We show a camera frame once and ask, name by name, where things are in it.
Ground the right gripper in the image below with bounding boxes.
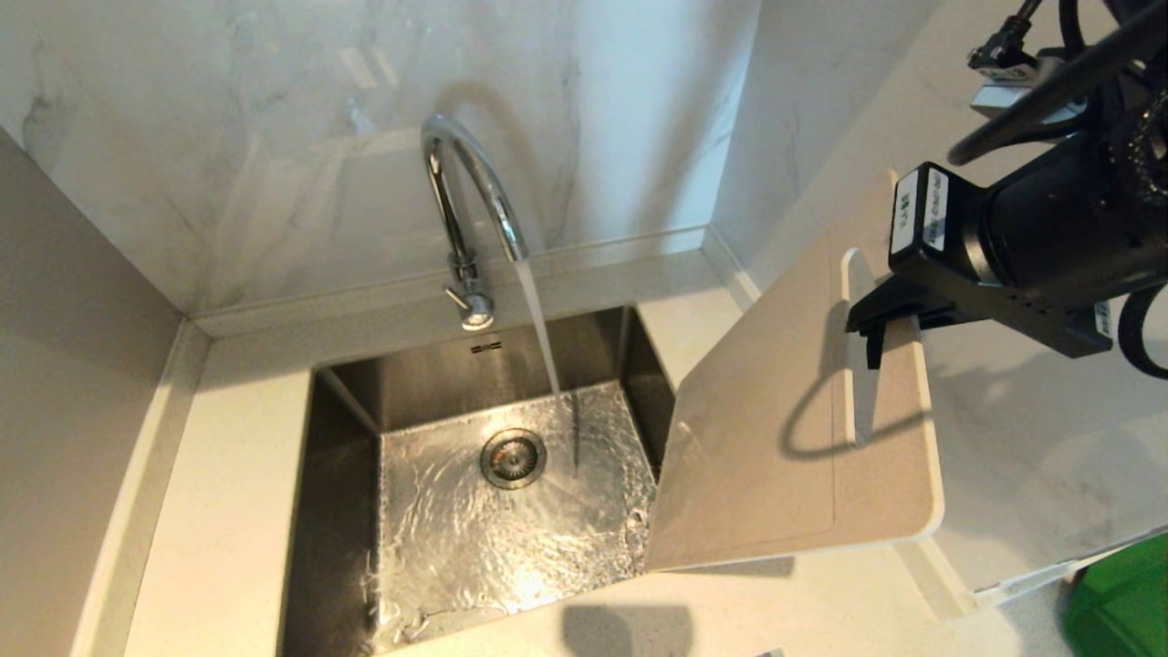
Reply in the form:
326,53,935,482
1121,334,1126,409
845,128,1168,371

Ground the beige cutting board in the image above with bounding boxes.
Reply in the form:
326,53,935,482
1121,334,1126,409
644,170,944,573

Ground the chrome gooseneck faucet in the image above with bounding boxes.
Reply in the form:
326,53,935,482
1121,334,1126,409
420,113,530,332

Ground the green plastic container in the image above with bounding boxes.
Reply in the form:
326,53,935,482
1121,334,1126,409
1061,533,1168,657

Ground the round metal sink drain strainer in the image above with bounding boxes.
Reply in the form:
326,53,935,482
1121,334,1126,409
480,428,548,491

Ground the stainless steel sink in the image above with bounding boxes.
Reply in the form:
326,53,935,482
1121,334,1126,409
279,306,678,657

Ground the black cable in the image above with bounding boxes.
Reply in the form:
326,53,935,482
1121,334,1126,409
1117,286,1168,381

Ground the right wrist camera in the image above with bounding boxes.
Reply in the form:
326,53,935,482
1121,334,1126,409
947,0,1168,168

